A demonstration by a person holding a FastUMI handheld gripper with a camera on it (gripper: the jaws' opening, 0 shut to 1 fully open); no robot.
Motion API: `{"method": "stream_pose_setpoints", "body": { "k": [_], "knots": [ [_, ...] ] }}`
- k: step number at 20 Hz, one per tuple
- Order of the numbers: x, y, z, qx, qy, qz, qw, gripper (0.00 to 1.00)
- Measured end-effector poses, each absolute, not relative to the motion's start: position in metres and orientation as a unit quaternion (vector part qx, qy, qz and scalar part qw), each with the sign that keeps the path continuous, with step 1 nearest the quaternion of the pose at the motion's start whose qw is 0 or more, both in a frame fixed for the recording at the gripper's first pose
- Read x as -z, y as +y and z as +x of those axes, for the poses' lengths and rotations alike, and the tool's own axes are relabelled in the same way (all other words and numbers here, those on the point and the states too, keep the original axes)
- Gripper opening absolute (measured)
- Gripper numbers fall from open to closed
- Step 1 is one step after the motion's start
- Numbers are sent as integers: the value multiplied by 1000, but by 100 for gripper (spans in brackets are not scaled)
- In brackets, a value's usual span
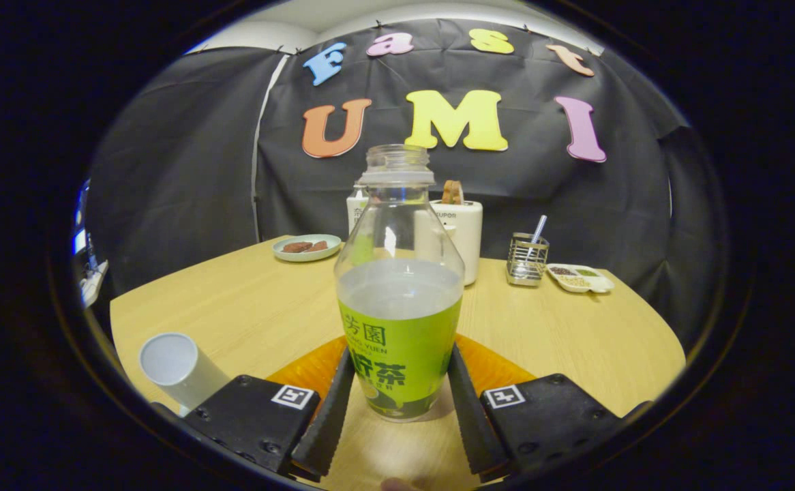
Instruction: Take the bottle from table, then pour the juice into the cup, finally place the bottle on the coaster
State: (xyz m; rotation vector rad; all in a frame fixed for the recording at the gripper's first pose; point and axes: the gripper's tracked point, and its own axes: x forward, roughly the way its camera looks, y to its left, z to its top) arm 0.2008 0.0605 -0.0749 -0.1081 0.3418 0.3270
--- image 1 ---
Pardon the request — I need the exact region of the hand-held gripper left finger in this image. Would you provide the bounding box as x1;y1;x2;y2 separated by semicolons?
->
183;334;357;481

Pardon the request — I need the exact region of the white toaster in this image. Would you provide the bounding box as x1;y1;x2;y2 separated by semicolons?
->
429;198;483;286

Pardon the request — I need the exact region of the white cup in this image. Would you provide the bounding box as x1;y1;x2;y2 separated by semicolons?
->
138;332;231;413

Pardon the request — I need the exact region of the black backdrop cloth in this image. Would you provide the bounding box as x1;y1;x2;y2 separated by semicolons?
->
84;19;719;355

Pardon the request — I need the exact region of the metal wire utensil holder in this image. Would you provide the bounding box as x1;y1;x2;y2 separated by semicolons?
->
506;233;550;287

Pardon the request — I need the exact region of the green label juice bottle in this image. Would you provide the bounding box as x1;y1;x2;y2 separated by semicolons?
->
334;145;466;422

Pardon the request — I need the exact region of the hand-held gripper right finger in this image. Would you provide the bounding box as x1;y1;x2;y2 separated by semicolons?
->
447;334;633;478

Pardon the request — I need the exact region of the wooden table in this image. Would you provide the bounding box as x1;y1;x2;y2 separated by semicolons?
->
109;235;687;491

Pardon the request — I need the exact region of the pale green plate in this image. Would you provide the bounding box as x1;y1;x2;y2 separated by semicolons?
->
273;234;342;263

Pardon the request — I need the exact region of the white straw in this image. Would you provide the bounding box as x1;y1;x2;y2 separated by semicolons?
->
527;215;548;260

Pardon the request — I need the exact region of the white divided snack dish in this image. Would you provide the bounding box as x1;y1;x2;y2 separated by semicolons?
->
546;263;615;295

